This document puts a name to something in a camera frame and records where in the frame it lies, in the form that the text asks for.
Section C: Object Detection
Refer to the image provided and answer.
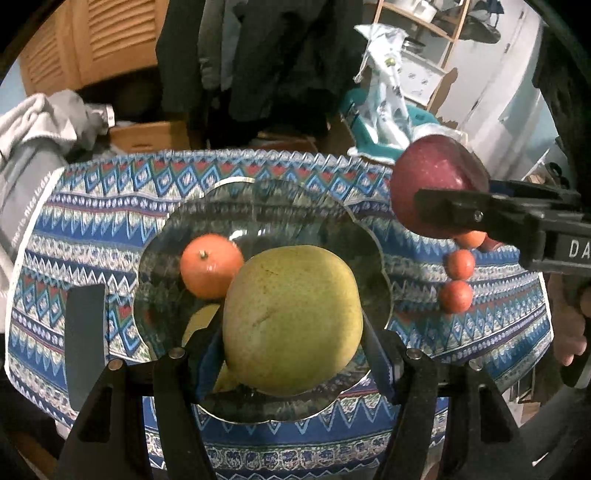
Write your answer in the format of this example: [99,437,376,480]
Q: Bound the grey garment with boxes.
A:
[46,90,116,153]

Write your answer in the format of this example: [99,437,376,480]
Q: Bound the white plastic crate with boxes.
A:
[397,48,446,109]

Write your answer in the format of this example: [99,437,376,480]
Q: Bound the red apple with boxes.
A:
[390,134,490,240]

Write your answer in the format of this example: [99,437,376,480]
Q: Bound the grey white clothes pile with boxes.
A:
[0,95,70,324]

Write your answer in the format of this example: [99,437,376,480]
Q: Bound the wooden drawer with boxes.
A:
[108,121,190,155]

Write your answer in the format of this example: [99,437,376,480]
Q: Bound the teal plastic basket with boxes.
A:
[342,88,467,162]

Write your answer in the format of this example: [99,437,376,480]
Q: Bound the blue patterned tablecloth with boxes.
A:
[4,148,555,480]

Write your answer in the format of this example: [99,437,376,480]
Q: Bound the olive hanging bag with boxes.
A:
[462,14,504,44]

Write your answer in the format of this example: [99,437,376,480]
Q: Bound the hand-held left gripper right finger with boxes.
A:
[362,314,541,480]

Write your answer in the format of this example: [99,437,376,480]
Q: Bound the grey jacket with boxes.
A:
[198,0,241,90]

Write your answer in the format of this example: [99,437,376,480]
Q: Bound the white cooking pot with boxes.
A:
[392,0,437,21]

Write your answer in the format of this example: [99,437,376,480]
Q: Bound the orange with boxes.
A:
[179,234,245,300]
[455,230,488,250]

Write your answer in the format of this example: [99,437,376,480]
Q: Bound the black coat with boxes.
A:
[154,0,365,148]

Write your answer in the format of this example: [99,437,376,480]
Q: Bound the wooden louvred wardrobe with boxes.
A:
[18,0,171,95]

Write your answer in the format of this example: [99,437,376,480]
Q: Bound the white rice bag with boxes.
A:
[353,23,414,144]

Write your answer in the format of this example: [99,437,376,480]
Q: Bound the small tangerine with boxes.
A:
[438,280,474,315]
[443,249,476,281]

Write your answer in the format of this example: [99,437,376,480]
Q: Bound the white door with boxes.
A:
[466,0,561,181]

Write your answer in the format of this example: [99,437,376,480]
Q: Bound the scalloped glass plate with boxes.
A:
[134,178,393,423]

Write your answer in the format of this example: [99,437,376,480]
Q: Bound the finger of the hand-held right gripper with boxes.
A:
[413,188,495,237]

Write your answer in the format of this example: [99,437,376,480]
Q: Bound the person's right hand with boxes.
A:
[549,274,591,367]

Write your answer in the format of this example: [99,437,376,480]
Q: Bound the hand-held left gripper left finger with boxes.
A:
[55,318,227,480]

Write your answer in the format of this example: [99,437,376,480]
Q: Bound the clear plastic bags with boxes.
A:
[406,122,467,144]

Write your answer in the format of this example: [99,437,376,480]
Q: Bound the yellow-green pear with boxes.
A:
[222,246,365,398]

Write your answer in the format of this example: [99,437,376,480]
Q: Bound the wooden shelf unit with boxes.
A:
[372,0,472,116]

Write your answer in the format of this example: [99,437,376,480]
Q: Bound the grey rectangular block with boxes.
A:
[66,284,108,411]

